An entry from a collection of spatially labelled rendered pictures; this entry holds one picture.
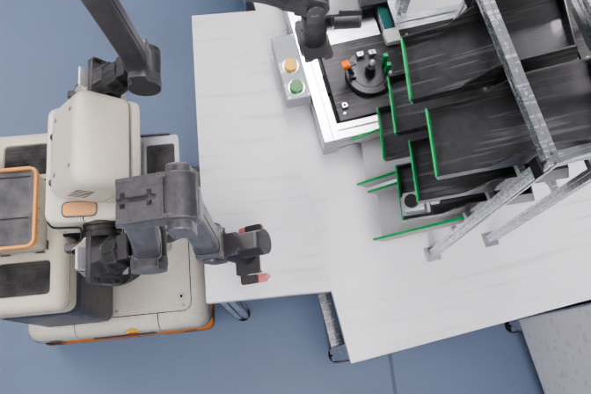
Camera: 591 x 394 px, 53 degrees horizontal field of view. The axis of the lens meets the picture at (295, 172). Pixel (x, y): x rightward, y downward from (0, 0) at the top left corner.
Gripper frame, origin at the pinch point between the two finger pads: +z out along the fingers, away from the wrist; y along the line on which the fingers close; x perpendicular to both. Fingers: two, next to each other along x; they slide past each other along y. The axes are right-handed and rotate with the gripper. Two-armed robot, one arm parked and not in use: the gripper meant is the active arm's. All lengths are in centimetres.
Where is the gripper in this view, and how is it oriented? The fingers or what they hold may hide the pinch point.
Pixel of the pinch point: (313, 57)
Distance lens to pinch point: 145.6
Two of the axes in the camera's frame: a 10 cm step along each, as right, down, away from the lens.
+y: -2.4, -9.2, 3.0
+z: 0.2, 3.0, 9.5
